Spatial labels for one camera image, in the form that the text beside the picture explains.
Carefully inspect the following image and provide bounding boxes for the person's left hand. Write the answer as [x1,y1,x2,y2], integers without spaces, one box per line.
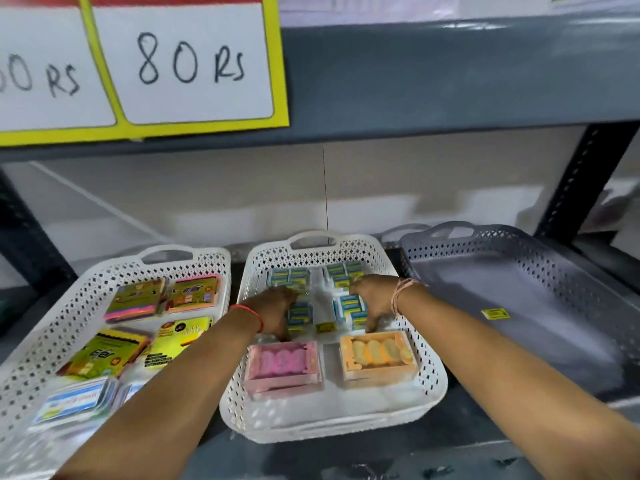
[240,286,302,342]

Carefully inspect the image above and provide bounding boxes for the person's right hand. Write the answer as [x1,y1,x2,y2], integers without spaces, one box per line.
[349,274,406,333]

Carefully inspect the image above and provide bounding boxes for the blue yellow box bundle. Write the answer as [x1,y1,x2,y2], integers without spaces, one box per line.
[287,301,314,329]
[333,294,370,330]

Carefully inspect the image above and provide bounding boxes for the person's left forearm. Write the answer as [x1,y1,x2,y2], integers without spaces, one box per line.
[52,307,264,480]

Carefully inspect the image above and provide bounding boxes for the person's right forearm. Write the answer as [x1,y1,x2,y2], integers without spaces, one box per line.
[393,282,640,480]

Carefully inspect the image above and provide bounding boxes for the red thread wristband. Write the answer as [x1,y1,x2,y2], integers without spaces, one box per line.
[229,304,265,334]

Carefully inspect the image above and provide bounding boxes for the orange eraser box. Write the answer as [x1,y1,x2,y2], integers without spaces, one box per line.
[340,331,420,388]

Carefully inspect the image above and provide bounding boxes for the pink eraser box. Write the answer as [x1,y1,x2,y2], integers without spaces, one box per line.
[243,341,325,398]

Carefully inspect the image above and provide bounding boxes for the pink thread wristband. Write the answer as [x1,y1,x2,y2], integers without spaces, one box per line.
[390,278,429,317]

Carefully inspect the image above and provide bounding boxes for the rows of small blue boxes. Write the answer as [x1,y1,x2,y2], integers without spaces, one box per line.
[267,261,368,291]

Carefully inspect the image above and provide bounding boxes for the grey perforated plastic basket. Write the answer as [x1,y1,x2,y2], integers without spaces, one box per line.
[380,224,432,250]
[398,221,640,395]

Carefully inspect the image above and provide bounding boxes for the white perforated plastic basket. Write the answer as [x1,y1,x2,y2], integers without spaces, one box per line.
[219,230,449,444]
[0,245,232,480]

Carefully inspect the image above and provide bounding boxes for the green pink booklet stack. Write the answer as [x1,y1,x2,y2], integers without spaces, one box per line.
[103,278,169,324]
[165,274,222,315]

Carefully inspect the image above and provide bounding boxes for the yellow black booklet stack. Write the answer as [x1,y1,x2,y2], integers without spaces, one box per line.
[142,316,215,370]

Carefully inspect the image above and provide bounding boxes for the blue white card pack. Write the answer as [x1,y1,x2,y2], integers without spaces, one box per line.
[117,380,152,411]
[31,377,117,428]

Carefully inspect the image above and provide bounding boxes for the green yellow booklet stack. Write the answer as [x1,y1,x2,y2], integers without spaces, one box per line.
[56,329,152,380]

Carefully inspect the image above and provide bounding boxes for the grey metal shelf board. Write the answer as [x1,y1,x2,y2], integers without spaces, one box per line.
[0,10,640,163]

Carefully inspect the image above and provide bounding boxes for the yellow bordered white price sign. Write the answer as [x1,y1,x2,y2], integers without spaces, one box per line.
[0,0,290,147]

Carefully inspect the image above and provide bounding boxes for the black perforated rack post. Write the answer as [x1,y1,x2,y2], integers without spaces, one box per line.
[534,122,640,240]
[0,167,77,336]

